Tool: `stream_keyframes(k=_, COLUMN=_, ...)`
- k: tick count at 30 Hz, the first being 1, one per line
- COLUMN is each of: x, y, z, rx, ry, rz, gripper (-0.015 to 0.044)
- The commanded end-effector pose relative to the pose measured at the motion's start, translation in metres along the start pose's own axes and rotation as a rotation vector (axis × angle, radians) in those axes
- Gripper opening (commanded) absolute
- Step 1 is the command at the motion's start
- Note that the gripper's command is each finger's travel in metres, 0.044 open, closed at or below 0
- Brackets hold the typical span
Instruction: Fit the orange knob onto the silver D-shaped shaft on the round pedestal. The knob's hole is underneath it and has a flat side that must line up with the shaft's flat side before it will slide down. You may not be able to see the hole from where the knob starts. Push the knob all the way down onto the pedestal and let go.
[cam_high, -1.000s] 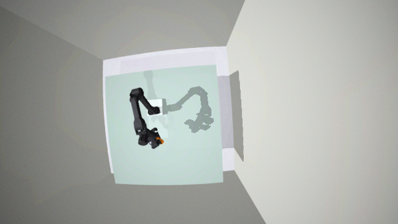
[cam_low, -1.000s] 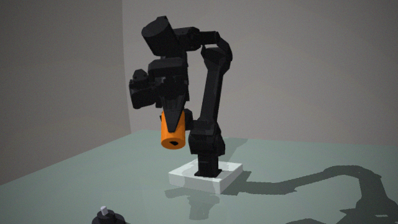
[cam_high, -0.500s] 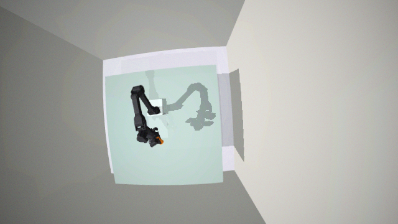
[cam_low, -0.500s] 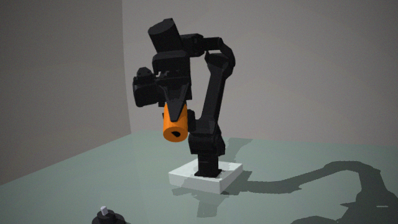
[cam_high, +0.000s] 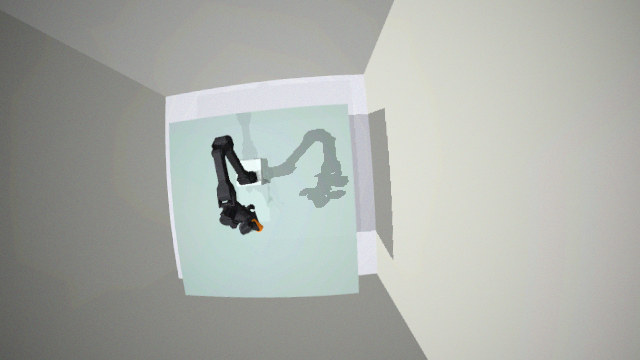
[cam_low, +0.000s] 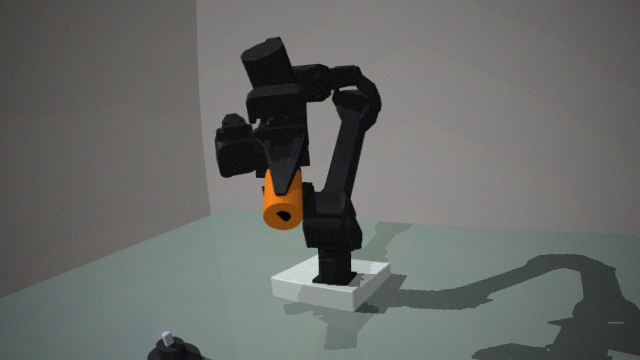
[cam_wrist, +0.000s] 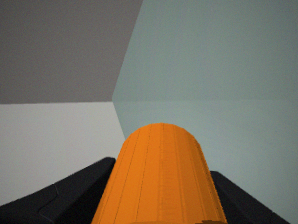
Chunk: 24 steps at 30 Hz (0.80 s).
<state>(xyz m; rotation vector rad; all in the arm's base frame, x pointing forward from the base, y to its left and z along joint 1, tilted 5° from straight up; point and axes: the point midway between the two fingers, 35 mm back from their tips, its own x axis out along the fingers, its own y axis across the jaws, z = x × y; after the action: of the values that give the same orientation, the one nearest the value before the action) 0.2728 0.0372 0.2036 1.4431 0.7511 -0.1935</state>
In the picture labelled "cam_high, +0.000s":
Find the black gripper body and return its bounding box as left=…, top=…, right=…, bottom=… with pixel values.
left=235, top=204, right=255, bottom=235

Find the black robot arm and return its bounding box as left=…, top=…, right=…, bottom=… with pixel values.
left=211, top=135, right=258, bottom=229

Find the orange knob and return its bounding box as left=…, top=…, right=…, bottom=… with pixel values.
left=251, top=219, right=264, bottom=232

